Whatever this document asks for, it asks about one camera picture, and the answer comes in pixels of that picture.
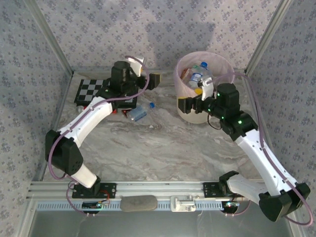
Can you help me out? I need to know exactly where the blue label bottle blue cap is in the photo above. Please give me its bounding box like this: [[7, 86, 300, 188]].
[[187, 61, 213, 89]]

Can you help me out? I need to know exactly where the white bin with pink liner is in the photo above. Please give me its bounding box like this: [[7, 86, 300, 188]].
[[174, 51, 235, 124]]

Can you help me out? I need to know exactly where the crushed pale blue bottle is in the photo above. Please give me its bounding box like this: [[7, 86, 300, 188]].
[[128, 102, 156, 123]]

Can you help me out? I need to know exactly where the black and white chessboard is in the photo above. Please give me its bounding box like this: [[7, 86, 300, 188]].
[[74, 78, 139, 109]]

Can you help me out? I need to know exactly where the white plastic latch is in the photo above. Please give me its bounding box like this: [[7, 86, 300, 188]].
[[170, 195, 197, 212]]

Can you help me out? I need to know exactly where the grey stone pad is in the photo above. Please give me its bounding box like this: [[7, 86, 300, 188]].
[[120, 195, 158, 212]]

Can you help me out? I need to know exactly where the grey metal panel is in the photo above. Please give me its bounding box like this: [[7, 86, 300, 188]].
[[27, 211, 294, 237]]

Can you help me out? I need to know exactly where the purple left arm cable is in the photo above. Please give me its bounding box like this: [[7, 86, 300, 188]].
[[48, 55, 151, 218]]

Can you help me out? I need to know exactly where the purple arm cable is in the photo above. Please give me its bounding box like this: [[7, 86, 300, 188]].
[[48, 55, 151, 218], [208, 73, 314, 227]]

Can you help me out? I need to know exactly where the aluminium side rail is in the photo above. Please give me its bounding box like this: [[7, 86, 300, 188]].
[[32, 71, 75, 182], [241, 71, 306, 237]]

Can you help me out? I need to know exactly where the thin black wire loop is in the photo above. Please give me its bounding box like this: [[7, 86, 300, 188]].
[[207, 113, 223, 130]]

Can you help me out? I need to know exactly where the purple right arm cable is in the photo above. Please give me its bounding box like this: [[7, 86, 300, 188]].
[[208, 73, 314, 227]]

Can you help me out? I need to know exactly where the aluminium frame post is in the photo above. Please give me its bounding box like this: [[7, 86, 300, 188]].
[[24, 0, 75, 76], [244, 0, 294, 76]]

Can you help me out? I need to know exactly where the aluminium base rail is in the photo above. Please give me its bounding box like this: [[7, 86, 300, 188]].
[[27, 181, 272, 200]]

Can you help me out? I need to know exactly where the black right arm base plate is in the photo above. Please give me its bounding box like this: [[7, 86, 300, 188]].
[[202, 182, 237, 198]]

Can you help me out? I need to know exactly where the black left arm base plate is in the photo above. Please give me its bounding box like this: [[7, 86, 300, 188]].
[[71, 182, 117, 199]]

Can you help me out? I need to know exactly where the slotted grey cable duct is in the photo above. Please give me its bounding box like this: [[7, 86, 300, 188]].
[[37, 200, 250, 211]]

